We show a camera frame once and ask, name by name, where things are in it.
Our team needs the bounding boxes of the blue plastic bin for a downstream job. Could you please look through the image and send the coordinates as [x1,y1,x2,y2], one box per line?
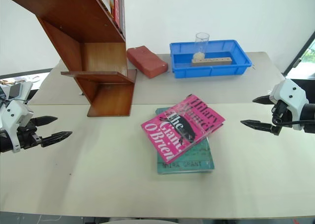
[169,39,253,79]

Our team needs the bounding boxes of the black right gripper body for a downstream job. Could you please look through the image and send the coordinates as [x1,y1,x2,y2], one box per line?
[270,99,295,127]

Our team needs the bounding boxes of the clear plastic cup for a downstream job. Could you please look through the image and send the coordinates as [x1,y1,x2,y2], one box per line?
[195,32,210,60]

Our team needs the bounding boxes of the black window frame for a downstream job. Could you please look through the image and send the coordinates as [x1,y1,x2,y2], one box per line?
[282,31,315,77]

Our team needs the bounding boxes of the wooden block with holes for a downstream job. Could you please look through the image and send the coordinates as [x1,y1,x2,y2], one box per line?
[190,57,233,67]

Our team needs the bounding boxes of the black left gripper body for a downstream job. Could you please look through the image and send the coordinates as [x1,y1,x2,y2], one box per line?
[15,120,43,150]

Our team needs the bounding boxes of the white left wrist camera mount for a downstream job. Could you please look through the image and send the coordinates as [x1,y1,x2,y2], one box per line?
[0,81,34,154]

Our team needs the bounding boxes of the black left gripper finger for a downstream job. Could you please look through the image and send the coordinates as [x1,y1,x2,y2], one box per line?
[40,130,73,148]
[31,115,59,127]

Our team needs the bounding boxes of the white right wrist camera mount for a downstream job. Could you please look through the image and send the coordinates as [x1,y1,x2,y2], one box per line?
[268,78,310,131]

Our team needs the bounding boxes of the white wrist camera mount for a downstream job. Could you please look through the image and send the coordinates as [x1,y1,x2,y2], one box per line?
[268,78,310,131]
[0,81,34,154]

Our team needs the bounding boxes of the red spine book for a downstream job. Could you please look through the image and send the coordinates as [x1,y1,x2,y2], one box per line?
[112,0,125,30]

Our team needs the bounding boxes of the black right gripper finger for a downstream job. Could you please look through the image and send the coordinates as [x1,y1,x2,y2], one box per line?
[252,94,272,105]
[240,119,283,136]

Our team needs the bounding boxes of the red brick block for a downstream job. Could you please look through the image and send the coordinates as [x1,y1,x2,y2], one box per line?
[126,45,169,79]

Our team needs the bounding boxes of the brown wooden bookshelf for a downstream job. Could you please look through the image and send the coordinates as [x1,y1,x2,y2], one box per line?
[10,0,138,118]

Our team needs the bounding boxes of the pink Hilary Mantel book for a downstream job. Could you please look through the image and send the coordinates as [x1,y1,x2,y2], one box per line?
[141,94,226,165]

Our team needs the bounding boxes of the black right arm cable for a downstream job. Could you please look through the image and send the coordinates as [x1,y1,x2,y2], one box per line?
[272,112,315,129]

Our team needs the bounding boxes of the teal Mira Grant book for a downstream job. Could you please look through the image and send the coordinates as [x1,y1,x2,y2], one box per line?
[155,107,215,175]

